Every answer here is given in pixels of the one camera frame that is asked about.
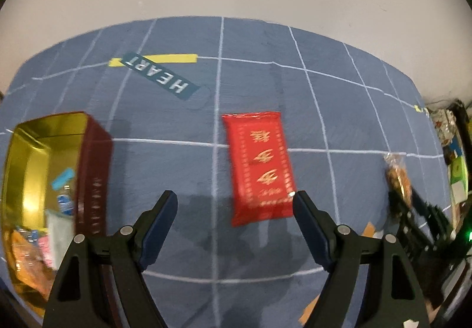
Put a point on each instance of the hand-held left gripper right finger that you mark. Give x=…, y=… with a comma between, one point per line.
x=311, y=228

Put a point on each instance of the small light blue packet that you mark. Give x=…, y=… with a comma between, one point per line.
x=62, y=179

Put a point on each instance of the blue and clear snack packet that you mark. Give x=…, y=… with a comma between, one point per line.
x=66, y=200

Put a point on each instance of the clear packet of orange nuts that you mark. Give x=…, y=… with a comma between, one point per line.
x=398, y=177

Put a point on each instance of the green and white box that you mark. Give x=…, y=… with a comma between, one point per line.
x=459, y=177

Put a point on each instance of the blue checked tablecloth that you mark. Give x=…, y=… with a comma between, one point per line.
x=184, y=165

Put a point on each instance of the red snack packet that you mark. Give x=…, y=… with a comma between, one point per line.
x=260, y=165

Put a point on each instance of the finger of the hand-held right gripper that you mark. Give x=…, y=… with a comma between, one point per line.
x=413, y=228
x=435, y=217

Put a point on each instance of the orange snack packet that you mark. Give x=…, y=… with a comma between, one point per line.
x=29, y=265

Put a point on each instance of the maroon tin box gold inside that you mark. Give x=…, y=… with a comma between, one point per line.
x=33, y=173

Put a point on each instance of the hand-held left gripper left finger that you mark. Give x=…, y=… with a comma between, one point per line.
x=160, y=228

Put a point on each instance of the colourful printed bag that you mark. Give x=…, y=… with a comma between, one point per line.
x=444, y=127

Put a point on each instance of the silver snack packet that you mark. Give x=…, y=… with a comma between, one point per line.
x=61, y=239

